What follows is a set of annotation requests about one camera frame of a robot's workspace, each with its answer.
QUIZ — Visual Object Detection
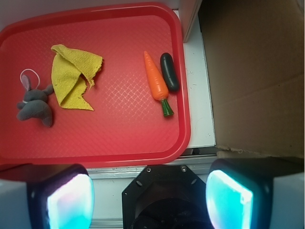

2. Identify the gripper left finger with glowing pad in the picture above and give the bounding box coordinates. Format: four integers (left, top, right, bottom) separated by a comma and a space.
0, 164, 94, 229

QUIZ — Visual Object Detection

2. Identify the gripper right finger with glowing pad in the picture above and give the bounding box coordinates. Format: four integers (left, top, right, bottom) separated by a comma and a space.
205, 158, 305, 229

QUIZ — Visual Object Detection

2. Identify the gray plush bunny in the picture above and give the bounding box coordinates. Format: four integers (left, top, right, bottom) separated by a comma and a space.
17, 68, 54, 127

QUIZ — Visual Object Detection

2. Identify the yellow woven cloth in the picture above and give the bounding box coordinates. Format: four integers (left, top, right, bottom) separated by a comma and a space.
51, 44, 103, 111

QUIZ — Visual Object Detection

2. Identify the orange toy carrot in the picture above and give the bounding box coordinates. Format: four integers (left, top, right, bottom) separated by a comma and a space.
144, 51, 174, 117

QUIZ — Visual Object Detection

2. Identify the brown cardboard box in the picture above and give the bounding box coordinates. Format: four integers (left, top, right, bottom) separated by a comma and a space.
199, 0, 305, 157

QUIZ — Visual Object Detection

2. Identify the dark green toy cucumber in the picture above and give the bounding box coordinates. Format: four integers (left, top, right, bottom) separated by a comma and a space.
160, 52, 180, 92

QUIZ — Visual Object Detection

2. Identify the black octagonal mount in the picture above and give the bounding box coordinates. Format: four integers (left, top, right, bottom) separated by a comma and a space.
122, 165, 212, 229

